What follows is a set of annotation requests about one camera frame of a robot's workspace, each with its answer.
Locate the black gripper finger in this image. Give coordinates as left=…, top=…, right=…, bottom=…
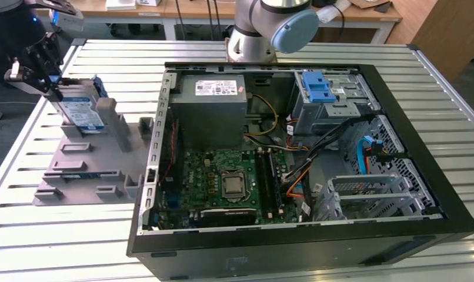
left=23, top=32, right=62, bottom=86
left=3, top=58, right=64, bottom=102

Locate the hard disk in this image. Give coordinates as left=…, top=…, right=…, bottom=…
left=44, top=75, right=110, bottom=136

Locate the metal disk bay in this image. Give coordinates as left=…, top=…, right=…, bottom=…
left=325, top=174, right=434, bottom=221

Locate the large white box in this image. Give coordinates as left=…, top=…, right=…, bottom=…
left=106, top=0, right=138, bottom=12

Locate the grey parts rack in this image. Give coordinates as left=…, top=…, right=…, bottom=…
left=32, top=98, right=156, bottom=209

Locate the RAM stick with blue label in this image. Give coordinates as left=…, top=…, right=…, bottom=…
left=62, top=173, right=103, bottom=180

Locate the grey power supply unit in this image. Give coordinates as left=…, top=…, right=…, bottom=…
left=170, top=73, right=249, bottom=150

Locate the green motherboard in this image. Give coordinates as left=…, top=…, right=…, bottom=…
left=158, top=148, right=301, bottom=230

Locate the silver CPU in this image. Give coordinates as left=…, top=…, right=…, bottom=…
left=221, top=175, right=247, bottom=198

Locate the black graphics card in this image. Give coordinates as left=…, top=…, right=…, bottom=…
left=198, top=207, right=258, bottom=227

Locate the blue plastic drive latch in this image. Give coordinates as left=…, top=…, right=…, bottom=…
left=302, top=70, right=338, bottom=103

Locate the installed RAM stick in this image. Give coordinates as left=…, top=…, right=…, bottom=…
left=267, top=152, right=283, bottom=212

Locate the white plastic tube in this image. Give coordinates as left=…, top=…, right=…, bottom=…
left=317, top=1, right=353, bottom=24

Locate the metal optical drive cage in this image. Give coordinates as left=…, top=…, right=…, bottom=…
left=291, top=70, right=382, bottom=137

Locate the black PC case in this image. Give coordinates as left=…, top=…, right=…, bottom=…
left=126, top=61, right=474, bottom=280

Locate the wooden cabinet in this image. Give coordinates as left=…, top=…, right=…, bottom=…
left=386, top=0, right=474, bottom=83

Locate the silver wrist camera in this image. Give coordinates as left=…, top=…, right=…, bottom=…
left=48, top=0, right=86, bottom=32

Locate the wooden desk white frame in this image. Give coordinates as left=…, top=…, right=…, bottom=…
left=79, top=0, right=178, bottom=41
left=164, top=0, right=403, bottom=45

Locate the yellow wire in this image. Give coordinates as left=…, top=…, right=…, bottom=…
left=245, top=93, right=279, bottom=137

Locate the orange wire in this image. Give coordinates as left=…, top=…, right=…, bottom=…
left=286, top=173, right=313, bottom=200

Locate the black wire bundle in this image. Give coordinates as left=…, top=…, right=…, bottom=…
left=282, top=116, right=383, bottom=183

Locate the blue data wire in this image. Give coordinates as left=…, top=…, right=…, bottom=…
left=354, top=135, right=383, bottom=176

